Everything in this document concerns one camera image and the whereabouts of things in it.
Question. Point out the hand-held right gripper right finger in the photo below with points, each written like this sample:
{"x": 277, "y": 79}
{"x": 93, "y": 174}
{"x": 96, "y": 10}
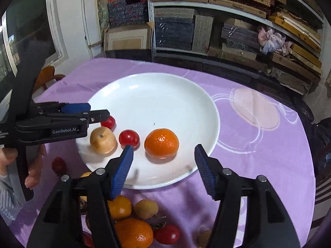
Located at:
{"x": 205, "y": 171}

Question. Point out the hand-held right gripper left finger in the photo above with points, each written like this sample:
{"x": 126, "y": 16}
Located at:
{"x": 124, "y": 165}

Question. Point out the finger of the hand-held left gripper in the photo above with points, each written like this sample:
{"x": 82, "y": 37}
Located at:
{"x": 77, "y": 107}
{"x": 99, "y": 115}

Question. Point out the yellow apricot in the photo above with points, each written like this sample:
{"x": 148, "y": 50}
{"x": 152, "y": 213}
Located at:
{"x": 85, "y": 174}
{"x": 103, "y": 140}

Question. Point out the dark red plum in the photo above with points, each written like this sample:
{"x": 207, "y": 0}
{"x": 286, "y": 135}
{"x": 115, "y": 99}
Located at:
{"x": 59, "y": 164}
{"x": 88, "y": 240}

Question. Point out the white oval plate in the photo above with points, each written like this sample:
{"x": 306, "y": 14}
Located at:
{"x": 155, "y": 103}

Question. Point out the person's left forearm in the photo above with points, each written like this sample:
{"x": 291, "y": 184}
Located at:
{"x": 7, "y": 199}

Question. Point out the person's left hand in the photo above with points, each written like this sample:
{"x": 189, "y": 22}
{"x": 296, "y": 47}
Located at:
{"x": 36, "y": 165}

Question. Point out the wooden chair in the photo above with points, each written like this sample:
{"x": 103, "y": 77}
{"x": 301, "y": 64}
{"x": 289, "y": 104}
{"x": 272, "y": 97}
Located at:
{"x": 46, "y": 76}

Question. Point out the purple printed tablecloth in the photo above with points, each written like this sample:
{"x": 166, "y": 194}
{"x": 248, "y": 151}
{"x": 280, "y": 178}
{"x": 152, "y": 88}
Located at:
{"x": 258, "y": 160}

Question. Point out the brown cardboard box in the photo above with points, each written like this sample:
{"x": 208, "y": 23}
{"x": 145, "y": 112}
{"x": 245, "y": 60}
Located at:
{"x": 126, "y": 37}

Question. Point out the white leaning board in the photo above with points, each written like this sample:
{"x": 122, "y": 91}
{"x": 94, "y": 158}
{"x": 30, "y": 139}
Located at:
{"x": 91, "y": 20}

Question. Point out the window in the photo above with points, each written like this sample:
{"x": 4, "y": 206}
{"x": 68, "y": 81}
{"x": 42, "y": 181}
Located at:
{"x": 28, "y": 28}

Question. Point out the stack of patterned blue boxes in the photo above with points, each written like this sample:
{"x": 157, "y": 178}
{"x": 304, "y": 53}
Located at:
{"x": 124, "y": 13}

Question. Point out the stack of dark grey boxes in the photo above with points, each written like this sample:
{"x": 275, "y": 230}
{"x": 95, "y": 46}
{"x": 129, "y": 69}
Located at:
{"x": 173, "y": 31}

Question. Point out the dark slatted chair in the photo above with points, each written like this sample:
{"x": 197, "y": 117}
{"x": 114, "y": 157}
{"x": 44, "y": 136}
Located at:
{"x": 322, "y": 199}

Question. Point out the dark cloth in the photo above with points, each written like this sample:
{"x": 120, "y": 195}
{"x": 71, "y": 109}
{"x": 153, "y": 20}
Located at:
{"x": 323, "y": 144}

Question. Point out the upright grey wooden box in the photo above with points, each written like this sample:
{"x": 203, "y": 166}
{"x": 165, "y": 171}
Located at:
{"x": 203, "y": 33}

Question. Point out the white metal shelving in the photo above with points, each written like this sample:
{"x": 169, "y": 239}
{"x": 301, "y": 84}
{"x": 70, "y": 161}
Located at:
{"x": 181, "y": 4}

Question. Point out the stack of dark ribboned boxes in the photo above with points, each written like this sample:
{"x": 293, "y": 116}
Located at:
{"x": 240, "y": 35}

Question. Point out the pink crumpled cloth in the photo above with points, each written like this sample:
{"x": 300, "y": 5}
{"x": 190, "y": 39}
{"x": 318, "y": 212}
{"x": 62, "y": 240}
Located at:
{"x": 272, "y": 40}

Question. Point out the stack of yellow wooden frames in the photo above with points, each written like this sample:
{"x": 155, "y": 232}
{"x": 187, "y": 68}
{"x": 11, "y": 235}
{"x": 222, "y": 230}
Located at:
{"x": 297, "y": 28}

